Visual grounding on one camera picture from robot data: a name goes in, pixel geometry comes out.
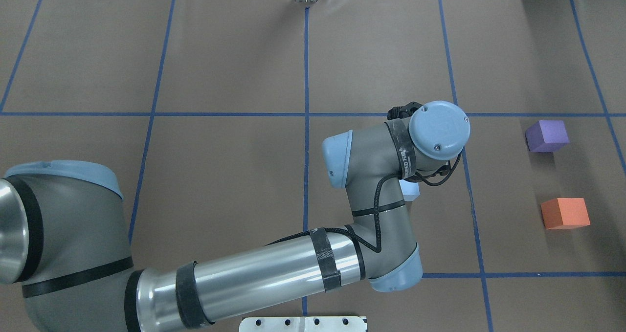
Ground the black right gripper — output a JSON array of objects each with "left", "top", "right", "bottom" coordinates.
[{"left": 387, "top": 102, "right": 424, "bottom": 122}]

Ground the light blue foam block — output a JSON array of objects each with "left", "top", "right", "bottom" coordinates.
[{"left": 399, "top": 180, "right": 420, "bottom": 202}]

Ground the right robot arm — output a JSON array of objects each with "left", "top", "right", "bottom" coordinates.
[{"left": 1, "top": 102, "right": 471, "bottom": 332}]

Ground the purple foam block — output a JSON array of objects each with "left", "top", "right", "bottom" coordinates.
[{"left": 525, "top": 120, "right": 570, "bottom": 153}]

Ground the orange foam block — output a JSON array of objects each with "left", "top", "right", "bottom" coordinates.
[{"left": 540, "top": 198, "right": 591, "bottom": 230}]

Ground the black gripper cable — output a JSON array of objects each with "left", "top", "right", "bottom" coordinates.
[{"left": 267, "top": 149, "right": 463, "bottom": 254}]

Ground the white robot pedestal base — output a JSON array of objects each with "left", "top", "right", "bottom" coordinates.
[{"left": 239, "top": 316, "right": 369, "bottom": 332}]

